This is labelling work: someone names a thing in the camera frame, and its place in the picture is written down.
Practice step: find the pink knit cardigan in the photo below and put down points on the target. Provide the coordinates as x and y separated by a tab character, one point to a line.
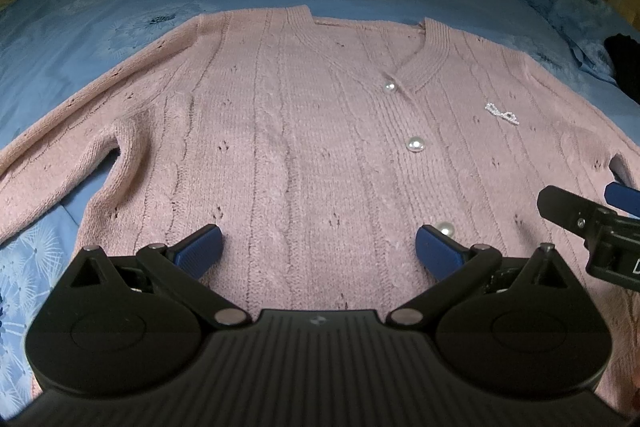
319	147

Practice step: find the blue dandelion bed sheet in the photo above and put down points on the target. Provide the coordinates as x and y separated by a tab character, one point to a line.
52	48

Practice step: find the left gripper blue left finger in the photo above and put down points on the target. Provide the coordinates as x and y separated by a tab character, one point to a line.
187	260

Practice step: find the black clothing on pillow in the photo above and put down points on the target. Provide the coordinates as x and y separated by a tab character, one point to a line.
625	66

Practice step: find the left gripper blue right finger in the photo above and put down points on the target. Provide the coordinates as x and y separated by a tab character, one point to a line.
441	256

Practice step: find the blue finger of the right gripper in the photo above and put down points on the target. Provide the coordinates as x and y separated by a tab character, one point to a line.
623	198
571	212

